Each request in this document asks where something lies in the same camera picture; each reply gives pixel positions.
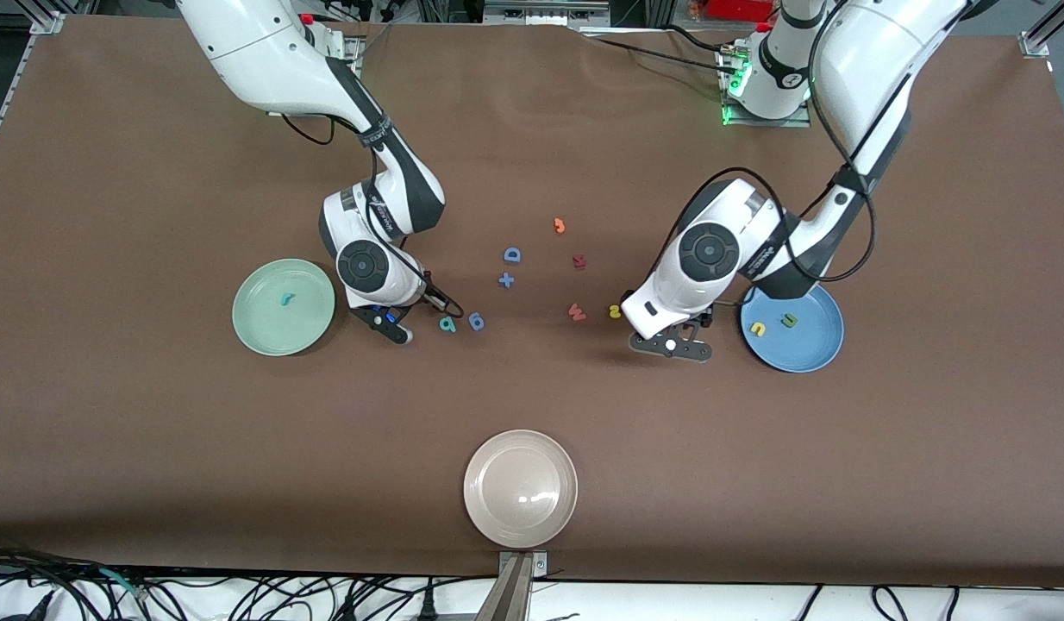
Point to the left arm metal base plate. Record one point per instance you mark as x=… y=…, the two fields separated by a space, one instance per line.
x=804 y=121

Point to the pale green plate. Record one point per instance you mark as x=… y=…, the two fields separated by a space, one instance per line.
x=284 y=323

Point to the blue foam letter g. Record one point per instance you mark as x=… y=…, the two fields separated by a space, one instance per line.
x=475 y=323

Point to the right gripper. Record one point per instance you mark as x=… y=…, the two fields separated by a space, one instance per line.
x=434 y=297

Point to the blue plate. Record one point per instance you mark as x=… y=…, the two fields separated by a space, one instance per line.
x=799 y=345

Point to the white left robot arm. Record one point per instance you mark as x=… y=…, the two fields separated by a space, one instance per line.
x=877 y=60

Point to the teal foam letter b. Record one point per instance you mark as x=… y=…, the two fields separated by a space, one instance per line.
x=447 y=325

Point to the pink foam letter W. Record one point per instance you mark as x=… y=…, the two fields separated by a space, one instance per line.
x=576 y=313

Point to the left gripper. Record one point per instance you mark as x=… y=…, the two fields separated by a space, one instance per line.
x=707 y=320

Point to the aluminium frame rail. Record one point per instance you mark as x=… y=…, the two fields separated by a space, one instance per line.
x=545 y=10

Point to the beige plate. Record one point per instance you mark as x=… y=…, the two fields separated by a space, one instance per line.
x=520 y=489

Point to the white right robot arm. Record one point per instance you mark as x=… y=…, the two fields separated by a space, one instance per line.
x=265 y=60

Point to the aluminium front camera post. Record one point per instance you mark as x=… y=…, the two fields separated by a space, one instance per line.
x=516 y=586

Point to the red box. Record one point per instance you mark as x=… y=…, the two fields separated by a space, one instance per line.
x=739 y=9

